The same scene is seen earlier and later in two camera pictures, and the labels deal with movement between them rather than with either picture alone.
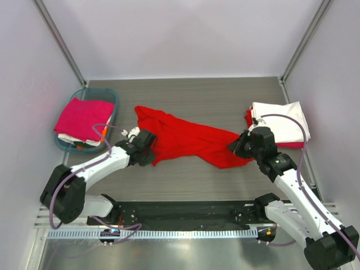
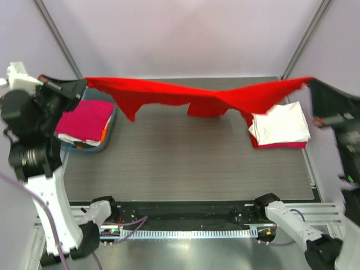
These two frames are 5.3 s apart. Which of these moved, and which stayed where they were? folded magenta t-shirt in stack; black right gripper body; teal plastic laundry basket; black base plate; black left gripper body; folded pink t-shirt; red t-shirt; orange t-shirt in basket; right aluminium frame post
Moved: red t-shirt; black right gripper body; black left gripper body
Stayed: right aluminium frame post; folded pink t-shirt; orange t-shirt in basket; folded magenta t-shirt in stack; teal plastic laundry basket; black base plate
